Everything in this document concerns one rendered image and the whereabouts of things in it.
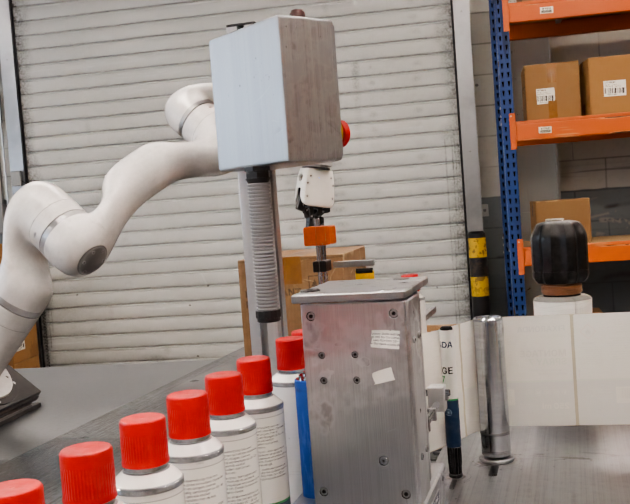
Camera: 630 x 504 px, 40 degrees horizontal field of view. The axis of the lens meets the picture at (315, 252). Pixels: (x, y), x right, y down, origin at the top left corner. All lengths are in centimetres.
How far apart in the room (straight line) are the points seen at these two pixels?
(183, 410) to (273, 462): 17
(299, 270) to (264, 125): 77
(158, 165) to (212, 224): 407
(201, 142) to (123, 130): 426
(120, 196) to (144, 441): 119
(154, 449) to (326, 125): 64
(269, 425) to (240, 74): 55
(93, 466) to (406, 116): 521
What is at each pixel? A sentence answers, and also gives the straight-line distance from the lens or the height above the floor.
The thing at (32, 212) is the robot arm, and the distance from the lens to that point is 178.
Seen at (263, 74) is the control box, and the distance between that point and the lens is 116.
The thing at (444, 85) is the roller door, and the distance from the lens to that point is 570.
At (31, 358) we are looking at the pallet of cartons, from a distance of 588.
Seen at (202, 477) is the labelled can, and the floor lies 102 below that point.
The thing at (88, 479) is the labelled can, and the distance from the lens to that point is 57.
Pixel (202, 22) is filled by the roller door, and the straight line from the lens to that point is 600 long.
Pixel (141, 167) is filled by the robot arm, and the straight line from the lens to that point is 181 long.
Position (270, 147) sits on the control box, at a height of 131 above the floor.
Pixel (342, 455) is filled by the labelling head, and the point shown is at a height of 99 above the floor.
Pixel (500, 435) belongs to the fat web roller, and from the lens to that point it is 115.
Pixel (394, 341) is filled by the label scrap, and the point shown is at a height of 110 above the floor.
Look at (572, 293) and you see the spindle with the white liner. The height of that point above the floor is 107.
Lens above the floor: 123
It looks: 3 degrees down
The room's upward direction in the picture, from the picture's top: 4 degrees counter-clockwise
